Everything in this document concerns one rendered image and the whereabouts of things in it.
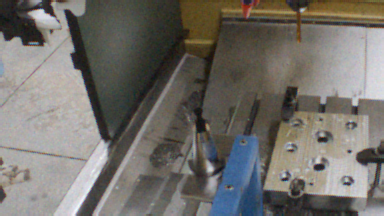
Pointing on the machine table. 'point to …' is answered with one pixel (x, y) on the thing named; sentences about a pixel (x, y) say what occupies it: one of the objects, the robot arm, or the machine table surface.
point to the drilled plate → (326, 197)
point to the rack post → (253, 205)
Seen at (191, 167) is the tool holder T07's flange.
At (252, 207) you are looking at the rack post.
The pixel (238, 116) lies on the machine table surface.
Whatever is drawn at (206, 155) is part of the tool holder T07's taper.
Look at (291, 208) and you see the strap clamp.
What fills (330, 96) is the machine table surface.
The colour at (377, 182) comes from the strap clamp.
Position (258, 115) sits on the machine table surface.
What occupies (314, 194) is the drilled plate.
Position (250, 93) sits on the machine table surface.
